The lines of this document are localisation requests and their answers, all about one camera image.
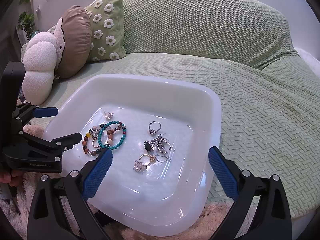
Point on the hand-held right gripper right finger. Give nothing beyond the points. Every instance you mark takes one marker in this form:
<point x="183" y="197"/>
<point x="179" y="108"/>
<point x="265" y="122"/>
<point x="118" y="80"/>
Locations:
<point x="222" y="172"/>

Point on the pink fluffy rug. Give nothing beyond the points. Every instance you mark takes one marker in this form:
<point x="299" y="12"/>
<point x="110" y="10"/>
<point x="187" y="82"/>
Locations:
<point x="217" y="213"/>

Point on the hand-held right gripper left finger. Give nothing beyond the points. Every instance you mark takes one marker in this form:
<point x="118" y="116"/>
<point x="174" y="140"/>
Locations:
<point x="98" y="172"/>

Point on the white fluffy blanket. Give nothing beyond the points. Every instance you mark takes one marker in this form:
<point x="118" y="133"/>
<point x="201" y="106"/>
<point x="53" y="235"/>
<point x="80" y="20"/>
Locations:
<point x="310" y="57"/>

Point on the pink flower earring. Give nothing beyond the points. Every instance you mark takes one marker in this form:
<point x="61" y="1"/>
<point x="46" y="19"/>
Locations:
<point x="138" y="166"/>

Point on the green daisy throw pillow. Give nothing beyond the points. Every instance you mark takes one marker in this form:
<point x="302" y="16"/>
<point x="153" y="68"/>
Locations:
<point x="110" y="40"/>

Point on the white plastic tray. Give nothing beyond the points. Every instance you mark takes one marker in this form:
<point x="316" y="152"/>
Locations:
<point x="150" y="92"/>

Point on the person's left hand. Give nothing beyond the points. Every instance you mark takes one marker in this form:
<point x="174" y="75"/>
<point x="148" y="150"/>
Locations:
<point x="7" y="178"/>

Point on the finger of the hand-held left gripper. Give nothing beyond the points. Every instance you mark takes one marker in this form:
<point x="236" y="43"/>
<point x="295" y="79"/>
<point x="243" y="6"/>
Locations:
<point x="65" y="141"/>
<point x="46" y="112"/>

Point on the brown round cushion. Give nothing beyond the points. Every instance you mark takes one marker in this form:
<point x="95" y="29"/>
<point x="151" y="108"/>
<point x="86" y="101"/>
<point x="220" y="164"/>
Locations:
<point x="75" y="42"/>

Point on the green woven sofa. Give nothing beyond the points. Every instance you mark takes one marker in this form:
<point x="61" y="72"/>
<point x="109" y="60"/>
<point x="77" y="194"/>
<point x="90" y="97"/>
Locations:
<point x="200" y="30"/>

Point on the white fluffy flower cushion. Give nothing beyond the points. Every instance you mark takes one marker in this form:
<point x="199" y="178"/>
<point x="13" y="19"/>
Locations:
<point x="40" y="62"/>

